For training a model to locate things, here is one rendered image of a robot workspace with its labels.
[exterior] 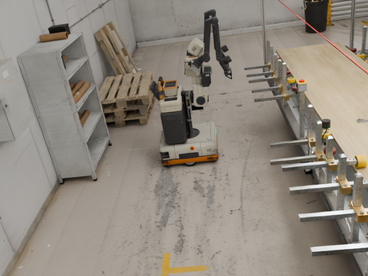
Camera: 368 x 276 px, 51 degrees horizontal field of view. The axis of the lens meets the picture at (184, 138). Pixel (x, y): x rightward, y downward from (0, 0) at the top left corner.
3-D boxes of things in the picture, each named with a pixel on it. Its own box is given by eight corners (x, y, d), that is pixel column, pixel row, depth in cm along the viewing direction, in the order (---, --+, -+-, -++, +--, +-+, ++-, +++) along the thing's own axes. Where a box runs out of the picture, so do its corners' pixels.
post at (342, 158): (337, 222, 243) (340, 156, 221) (335, 218, 246) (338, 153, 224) (343, 222, 242) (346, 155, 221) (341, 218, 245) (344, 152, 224)
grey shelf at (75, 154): (60, 184, 460) (15, 56, 390) (80, 148, 540) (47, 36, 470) (96, 180, 456) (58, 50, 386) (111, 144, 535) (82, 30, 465)
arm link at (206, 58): (204, 15, 388) (204, 17, 379) (218, 16, 388) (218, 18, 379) (202, 59, 409) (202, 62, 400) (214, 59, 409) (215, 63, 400)
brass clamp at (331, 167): (328, 171, 247) (328, 165, 244) (322, 160, 259) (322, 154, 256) (338, 170, 246) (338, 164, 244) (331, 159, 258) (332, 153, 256)
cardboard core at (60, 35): (38, 36, 432) (64, 32, 429) (41, 34, 439) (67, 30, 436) (40, 43, 435) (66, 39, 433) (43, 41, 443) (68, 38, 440)
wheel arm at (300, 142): (270, 149, 301) (270, 144, 299) (270, 147, 304) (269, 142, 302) (328, 143, 297) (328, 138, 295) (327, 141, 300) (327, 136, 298)
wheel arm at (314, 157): (270, 166, 279) (270, 161, 277) (270, 164, 282) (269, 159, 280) (333, 160, 275) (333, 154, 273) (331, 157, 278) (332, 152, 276)
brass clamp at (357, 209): (356, 223, 202) (356, 215, 200) (347, 207, 214) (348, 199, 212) (368, 222, 202) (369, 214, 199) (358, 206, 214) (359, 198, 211)
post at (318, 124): (316, 180, 288) (316, 122, 266) (315, 178, 291) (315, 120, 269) (321, 180, 288) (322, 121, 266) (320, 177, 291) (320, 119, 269)
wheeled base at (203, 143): (161, 167, 454) (157, 149, 443) (165, 142, 511) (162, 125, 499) (219, 161, 448) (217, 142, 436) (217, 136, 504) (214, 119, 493)
